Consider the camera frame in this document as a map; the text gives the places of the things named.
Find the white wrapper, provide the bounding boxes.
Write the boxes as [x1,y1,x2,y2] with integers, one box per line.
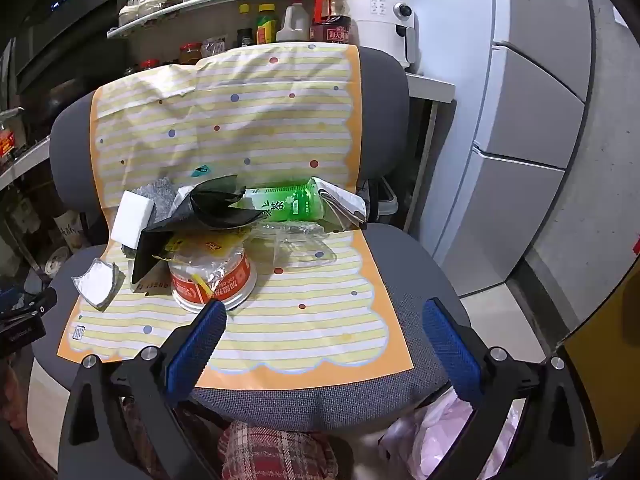
[312,177,368,233]

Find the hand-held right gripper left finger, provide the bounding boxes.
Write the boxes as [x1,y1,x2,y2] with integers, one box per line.
[57,300,227,480]

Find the yellow condiment bottle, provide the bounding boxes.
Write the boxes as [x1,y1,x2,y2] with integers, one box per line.
[256,4,278,45]

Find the yellow striped dotted mat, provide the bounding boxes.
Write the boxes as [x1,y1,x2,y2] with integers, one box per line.
[56,42,415,390]

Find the grey refrigerator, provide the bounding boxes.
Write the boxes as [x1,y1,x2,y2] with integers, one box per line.
[402,0,596,298]

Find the red white noodle cup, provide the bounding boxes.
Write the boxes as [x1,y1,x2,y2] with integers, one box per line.
[166,237,258,313]

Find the black plastic bag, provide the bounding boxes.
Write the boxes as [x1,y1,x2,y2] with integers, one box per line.
[131,175,266,291]

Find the brown cardboard piece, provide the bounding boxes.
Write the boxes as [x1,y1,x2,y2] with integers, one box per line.
[131,260,173,293]

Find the white plastic jug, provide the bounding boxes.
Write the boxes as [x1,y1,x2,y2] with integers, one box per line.
[276,5,311,43]

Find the curved white shelf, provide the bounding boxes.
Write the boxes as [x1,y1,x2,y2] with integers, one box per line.
[106,0,331,41]

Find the white air fryer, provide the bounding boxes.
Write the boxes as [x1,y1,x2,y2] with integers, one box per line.
[345,0,423,73]

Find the yellow door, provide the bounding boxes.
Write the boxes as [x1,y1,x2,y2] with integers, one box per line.
[562,260,640,461]

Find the clear plastic bag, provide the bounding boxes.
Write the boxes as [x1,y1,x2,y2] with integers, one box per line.
[250,222,341,268]

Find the dark yellow-capped sauce bottle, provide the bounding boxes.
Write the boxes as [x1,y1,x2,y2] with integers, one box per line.
[236,4,255,48]

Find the black range hood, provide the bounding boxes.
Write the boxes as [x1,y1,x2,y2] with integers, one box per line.
[10,0,131,91]

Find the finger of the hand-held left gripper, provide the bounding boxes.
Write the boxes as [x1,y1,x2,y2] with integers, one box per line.
[0,287,57,320]

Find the plaid trousers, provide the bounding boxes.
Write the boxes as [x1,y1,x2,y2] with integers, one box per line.
[122,395,341,480]

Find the silver foil wrapper piece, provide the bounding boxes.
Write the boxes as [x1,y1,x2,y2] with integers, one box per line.
[71,258,126,312]

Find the green tea bottle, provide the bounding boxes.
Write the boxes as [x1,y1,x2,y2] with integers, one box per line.
[235,180,333,223]

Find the grey scouring pad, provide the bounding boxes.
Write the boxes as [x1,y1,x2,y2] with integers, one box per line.
[131,176,177,226]

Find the white sponge block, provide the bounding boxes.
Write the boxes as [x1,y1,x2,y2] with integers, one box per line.
[110,190,156,251]

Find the grey office chair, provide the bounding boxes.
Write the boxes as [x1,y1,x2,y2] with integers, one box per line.
[31,46,473,433]

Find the small white bin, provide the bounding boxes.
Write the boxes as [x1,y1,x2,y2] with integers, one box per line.
[367,177,399,221]

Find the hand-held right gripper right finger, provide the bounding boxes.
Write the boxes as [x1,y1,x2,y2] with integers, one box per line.
[422,297,601,480]

